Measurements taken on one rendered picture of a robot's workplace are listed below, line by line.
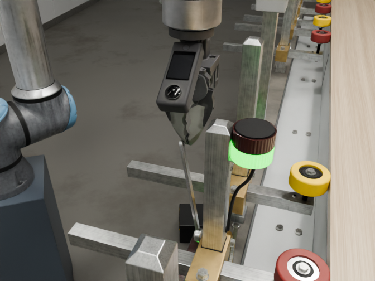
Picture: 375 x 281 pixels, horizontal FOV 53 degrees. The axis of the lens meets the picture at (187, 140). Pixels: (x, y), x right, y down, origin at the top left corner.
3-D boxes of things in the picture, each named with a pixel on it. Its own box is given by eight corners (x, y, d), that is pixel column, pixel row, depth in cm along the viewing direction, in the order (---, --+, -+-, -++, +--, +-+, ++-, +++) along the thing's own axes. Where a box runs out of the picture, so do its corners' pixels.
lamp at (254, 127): (220, 245, 61) (228, 134, 50) (227, 222, 66) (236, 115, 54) (256, 253, 60) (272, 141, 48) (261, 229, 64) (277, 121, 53)
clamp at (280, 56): (273, 61, 164) (274, 49, 161) (277, 51, 175) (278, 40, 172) (287, 62, 162) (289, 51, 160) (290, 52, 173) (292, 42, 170)
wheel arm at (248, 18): (243, 22, 212) (243, 14, 210) (244, 20, 215) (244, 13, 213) (323, 29, 201) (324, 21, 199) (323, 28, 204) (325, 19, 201)
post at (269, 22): (245, 161, 114) (260, 10, 90) (248, 153, 118) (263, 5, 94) (259, 164, 113) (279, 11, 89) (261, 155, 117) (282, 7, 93)
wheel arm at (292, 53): (222, 52, 173) (222, 43, 170) (224, 50, 175) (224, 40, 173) (320, 63, 161) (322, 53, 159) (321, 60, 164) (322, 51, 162)
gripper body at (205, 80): (220, 86, 67) (223, 18, 61) (207, 108, 61) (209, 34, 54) (179, 81, 69) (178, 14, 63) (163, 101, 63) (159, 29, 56)
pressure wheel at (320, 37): (317, 53, 167) (322, 27, 161) (330, 59, 161) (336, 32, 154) (303, 56, 164) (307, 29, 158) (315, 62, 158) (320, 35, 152)
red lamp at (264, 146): (227, 149, 51) (228, 136, 50) (236, 127, 56) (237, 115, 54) (272, 157, 49) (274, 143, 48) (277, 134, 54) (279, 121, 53)
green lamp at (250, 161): (226, 164, 52) (227, 151, 51) (235, 142, 57) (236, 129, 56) (269, 172, 51) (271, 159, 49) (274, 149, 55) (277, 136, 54)
